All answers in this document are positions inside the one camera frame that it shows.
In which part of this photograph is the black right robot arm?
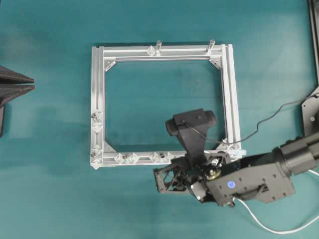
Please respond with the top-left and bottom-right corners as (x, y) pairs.
(154, 132), (319, 206)

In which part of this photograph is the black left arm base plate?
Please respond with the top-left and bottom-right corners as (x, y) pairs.
(0, 105), (5, 137)

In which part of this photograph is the black right camera cable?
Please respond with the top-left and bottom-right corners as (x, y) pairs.
(183, 98), (307, 145)

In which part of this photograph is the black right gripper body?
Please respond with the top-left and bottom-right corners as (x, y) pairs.
(153, 151), (229, 203)

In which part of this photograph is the white ethernet cable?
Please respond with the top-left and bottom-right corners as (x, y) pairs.
(234, 169), (319, 235)

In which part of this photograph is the dark metal rail top right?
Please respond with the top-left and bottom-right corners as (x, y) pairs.
(308, 0), (319, 81)

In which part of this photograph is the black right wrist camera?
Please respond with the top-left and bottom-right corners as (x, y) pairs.
(165, 109), (217, 166)

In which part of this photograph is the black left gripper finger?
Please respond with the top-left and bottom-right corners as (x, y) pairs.
(0, 66), (34, 84)
(0, 84), (35, 106)

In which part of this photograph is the aluminium extrusion square frame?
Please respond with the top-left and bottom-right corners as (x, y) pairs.
(90, 40), (246, 169)

